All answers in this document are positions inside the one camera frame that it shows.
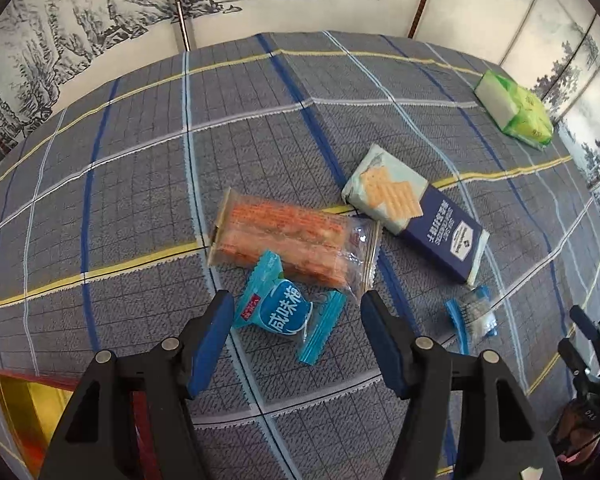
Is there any landscape painted folding screen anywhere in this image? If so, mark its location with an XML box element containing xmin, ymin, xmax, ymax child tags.
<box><xmin>0</xmin><ymin>0</ymin><xmax>600</xmax><ymax>231</ymax></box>

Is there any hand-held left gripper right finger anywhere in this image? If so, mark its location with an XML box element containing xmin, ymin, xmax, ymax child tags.
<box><xmin>360</xmin><ymin>290</ymin><xmax>563</xmax><ymax>480</ymax></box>

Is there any light blue snack packet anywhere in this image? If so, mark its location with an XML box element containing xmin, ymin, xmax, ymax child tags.
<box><xmin>230</xmin><ymin>250</ymin><xmax>348</xmax><ymax>365</ymax></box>

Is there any green tissue pack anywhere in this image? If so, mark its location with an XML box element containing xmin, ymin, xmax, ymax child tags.
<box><xmin>474</xmin><ymin>69</ymin><xmax>554</xmax><ymax>151</ymax></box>

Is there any navy white cracker packet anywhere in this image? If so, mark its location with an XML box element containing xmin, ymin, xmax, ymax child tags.
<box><xmin>341</xmin><ymin>143</ymin><xmax>491</xmax><ymax>286</ymax></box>

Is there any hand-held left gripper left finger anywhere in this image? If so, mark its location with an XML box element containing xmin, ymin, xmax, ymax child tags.
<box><xmin>39</xmin><ymin>290</ymin><xmax>236</xmax><ymax>480</ymax></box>

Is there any clear packet of orange snacks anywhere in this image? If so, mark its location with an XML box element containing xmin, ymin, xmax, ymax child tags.
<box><xmin>206</xmin><ymin>187</ymin><xmax>383</xmax><ymax>306</ymax></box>

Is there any grey plaid tablecloth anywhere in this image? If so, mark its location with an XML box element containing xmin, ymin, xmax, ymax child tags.
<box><xmin>0</xmin><ymin>30</ymin><xmax>600</xmax><ymax>480</ymax></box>

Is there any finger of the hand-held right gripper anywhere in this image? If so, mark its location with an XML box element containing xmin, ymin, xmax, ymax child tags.
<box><xmin>557</xmin><ymin>338</ymin><xmax>598</xmax><ymax>391</ymax></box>
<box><xmin>569</xmin><ymin>305</ymin><xmax>600</xmax><ymax>361</ymax></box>

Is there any gold metal tin box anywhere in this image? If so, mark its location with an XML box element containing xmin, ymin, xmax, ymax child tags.
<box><xmin>0</xmin><ymin>370</ymin><xmax>156</xmax><ymax>480</ymax></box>

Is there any small blue clear candy packet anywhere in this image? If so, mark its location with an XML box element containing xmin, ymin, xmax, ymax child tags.
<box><xmin>444</xmin><ymin>285</ymin><xmax>498</xmax><ymax>356</ymax></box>

